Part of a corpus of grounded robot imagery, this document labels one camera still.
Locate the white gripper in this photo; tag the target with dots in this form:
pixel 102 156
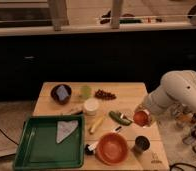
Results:
pixel 150 108

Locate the red apple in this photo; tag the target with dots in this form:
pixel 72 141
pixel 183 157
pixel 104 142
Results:
pixel 140 118

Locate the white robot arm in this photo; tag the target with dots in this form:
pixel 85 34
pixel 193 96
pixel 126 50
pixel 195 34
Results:
pixel 175 86

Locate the metal cup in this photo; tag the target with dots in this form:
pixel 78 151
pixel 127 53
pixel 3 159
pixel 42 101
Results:
pixel 142 144

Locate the green translucent cup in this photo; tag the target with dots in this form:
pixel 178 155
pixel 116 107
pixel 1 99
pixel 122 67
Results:
pixel 85 92

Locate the metal fork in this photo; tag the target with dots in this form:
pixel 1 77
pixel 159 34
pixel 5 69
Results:
pixel 126 116

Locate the green cucumber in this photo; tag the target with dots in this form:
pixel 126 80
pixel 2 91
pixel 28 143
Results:
pixel 119 118

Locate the bunch of red grapes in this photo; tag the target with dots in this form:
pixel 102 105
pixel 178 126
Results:
pixel 101 94

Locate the orange bowl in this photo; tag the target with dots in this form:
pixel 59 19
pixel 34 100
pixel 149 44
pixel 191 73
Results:
pixel 112 149

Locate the white round container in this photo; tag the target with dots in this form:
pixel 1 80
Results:
pixel 90 106

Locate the wooden spatula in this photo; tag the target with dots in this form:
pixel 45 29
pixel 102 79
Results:
pixel 73 111

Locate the black white brush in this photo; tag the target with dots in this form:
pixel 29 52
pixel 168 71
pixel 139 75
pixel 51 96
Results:
pixel 90 148

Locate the blue sponge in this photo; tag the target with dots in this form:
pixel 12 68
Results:
pixel 62 93

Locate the grey folded cloth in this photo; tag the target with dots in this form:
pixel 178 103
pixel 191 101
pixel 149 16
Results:
pixel 64 129

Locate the dark brown bowl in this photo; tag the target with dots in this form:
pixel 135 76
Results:
pixel 55 96

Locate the green plastic tray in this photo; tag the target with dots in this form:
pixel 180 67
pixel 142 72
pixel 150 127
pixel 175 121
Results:
pixel 39 150

